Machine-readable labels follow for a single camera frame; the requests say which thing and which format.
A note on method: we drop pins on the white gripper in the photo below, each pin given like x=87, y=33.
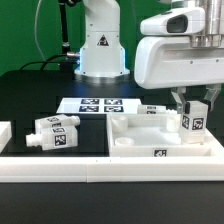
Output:
x=182, y=47

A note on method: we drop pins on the white square tabletop part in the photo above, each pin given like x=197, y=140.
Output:
x=140, y=135

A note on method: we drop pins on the white sheet with tags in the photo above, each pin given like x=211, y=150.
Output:
x=98, y=105

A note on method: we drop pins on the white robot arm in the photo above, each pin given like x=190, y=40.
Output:
x=102, y=56

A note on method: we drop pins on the black pole stand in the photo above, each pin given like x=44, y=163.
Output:
x=65, y=66

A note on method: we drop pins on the white U-shaped fence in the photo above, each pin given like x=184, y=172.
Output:
x=111, y=169

